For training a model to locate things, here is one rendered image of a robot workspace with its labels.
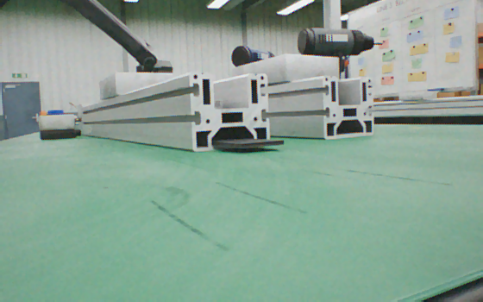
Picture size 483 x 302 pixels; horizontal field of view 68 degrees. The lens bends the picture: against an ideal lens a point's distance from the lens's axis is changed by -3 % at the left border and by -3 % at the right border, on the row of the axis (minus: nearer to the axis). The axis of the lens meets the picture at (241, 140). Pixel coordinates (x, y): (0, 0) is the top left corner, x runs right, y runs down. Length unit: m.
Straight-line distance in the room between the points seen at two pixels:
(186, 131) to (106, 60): 11.93
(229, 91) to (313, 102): 0.12
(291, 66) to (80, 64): 11.79
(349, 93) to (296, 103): 0.08
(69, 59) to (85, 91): 1.07
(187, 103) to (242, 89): 0.07
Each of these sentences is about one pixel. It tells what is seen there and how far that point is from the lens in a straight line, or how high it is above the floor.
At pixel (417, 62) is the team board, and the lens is 3.83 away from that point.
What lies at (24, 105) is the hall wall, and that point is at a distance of 12.19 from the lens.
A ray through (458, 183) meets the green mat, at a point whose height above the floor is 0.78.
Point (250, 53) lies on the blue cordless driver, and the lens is 0.97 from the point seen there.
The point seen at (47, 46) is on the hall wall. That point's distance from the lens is 12.39.
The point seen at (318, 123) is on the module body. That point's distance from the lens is 0.51.
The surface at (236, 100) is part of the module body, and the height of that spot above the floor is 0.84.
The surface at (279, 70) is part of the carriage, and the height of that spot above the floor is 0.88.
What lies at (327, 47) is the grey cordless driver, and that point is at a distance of 0.82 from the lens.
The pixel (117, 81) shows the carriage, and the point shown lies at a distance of 0.70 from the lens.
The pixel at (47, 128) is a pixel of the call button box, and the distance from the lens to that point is 1.00.
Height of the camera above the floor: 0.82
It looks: 4 degrees down
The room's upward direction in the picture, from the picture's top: 2 degrees counter-clockwise
